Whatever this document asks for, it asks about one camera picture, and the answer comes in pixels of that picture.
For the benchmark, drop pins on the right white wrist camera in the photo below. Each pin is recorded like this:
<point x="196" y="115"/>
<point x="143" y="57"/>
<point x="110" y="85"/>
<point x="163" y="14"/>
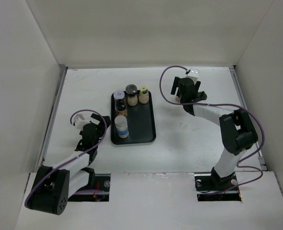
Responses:
<point x="192" y="74"/>

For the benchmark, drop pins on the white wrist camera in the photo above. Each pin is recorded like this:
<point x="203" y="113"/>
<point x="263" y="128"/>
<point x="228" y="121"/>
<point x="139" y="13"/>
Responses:
<point x="79" y="121"/>
<point x="192" y="74"/>

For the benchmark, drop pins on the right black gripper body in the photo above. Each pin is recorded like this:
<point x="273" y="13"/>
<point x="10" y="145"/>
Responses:
<point x="182" y="99"/>

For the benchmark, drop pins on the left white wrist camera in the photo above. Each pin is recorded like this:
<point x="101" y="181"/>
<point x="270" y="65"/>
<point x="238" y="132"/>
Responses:
<point x="79" y="121"/>

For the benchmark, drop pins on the black-knob grinder bottle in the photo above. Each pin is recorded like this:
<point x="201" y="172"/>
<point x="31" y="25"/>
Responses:
<point x="203" y="96"/>

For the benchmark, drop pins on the black rectangular tray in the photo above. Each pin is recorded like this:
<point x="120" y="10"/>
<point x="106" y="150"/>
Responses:
<point x="141" y="124"/>

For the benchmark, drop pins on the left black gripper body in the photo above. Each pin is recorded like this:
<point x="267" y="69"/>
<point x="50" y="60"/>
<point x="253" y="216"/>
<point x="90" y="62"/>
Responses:
<point x="100" y="130"/>

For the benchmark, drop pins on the right metal side rail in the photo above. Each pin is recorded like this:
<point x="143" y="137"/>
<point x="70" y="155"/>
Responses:
<point x="255" y="153"/>

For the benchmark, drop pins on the red-label white-lid jar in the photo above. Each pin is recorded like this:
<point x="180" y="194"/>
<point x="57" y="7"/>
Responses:
<point x="119" y="95"/>

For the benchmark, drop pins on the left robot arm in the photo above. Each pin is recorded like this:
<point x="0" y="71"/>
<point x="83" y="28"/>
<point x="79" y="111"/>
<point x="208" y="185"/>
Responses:
<point x="50" y="189"/>

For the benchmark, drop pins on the metal side rail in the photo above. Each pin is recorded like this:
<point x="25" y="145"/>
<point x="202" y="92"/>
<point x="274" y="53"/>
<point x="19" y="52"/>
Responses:
<point x="255" y="153"/>
<point x="53" y="112"/>

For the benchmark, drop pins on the yellow-cap spice bottle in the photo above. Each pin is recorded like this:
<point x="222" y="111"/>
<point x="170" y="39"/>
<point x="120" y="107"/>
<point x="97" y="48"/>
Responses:
<point x="143" y="95"/>

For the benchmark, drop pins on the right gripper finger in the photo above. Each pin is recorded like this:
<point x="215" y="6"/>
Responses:
<point x="175" y="85"/>
<point x="197" y="86"/>

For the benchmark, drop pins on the clear-lid pepper grinder bottle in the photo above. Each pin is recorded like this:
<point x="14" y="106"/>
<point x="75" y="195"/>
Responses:
<point x="131" y="91"/>

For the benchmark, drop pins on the left metal side rail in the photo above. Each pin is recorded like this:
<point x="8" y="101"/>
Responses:
<point x="53" y="112"/>

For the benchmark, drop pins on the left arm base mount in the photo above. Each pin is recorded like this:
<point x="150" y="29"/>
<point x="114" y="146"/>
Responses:
<point x="88" y="186"/>

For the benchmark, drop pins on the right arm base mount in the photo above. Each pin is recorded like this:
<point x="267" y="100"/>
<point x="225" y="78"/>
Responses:
<point x="210" y="187"/>

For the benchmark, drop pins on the black-cap spice bottle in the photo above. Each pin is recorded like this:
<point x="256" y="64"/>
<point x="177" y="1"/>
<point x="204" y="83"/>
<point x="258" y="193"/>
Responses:
<point x="121" y="108"/>

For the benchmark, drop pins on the silver-lid blue-label jar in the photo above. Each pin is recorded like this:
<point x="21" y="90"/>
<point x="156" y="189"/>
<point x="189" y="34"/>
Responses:
<point x="121" y="125"/>

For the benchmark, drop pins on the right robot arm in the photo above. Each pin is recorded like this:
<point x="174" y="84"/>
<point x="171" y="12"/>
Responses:
<point x="237" y="132"/>

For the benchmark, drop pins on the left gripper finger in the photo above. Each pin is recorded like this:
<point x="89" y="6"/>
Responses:
<point x="106" y="120"/>
<point x="97" y="118"/>

